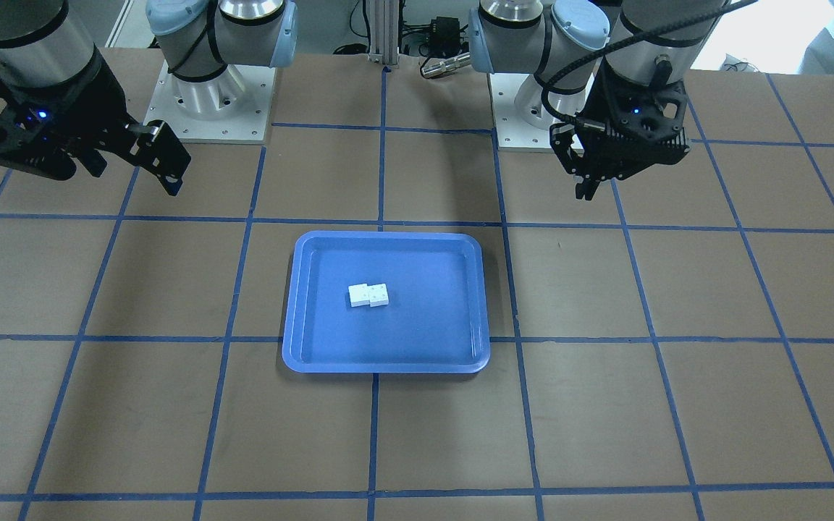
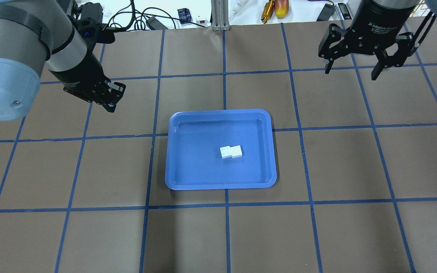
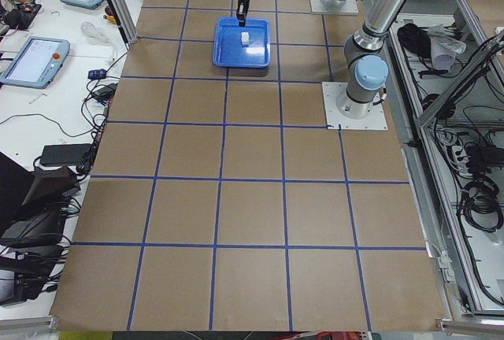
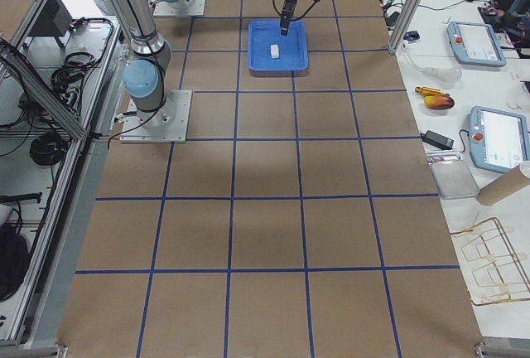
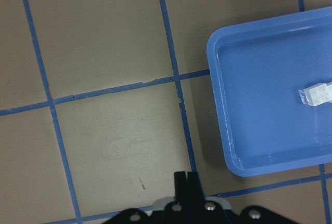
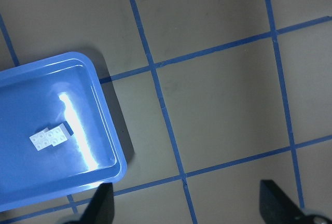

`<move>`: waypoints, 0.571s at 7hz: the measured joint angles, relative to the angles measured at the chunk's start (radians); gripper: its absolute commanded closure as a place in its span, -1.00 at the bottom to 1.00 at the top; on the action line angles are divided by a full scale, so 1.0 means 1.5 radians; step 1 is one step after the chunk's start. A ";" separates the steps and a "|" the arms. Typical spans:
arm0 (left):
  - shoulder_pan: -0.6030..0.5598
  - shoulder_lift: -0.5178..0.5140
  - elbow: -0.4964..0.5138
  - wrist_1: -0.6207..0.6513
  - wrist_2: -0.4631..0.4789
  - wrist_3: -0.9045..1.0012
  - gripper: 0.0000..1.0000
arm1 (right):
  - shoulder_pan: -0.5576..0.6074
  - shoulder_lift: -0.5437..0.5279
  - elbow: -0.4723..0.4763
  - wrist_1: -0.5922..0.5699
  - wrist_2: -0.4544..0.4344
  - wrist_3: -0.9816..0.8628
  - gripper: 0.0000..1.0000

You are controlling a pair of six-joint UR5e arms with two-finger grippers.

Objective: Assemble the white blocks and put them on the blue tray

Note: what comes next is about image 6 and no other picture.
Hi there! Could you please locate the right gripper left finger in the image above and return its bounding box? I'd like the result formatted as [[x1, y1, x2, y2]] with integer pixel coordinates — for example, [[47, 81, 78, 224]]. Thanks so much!
[[78, 183, 115, 224]]

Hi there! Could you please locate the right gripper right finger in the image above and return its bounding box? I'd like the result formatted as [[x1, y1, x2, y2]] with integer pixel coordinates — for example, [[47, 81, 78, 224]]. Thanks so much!
[[259, 180, 311, 224]]

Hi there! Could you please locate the blue plastic tray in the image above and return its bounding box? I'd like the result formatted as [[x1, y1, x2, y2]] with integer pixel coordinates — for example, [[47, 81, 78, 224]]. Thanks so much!
[[1, 52, 127, 211]]

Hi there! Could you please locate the white block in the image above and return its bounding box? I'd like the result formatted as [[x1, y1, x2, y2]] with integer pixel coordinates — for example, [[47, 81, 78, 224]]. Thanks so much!
[[45, 123, 71, 147], [29, 128, 51, 151]]

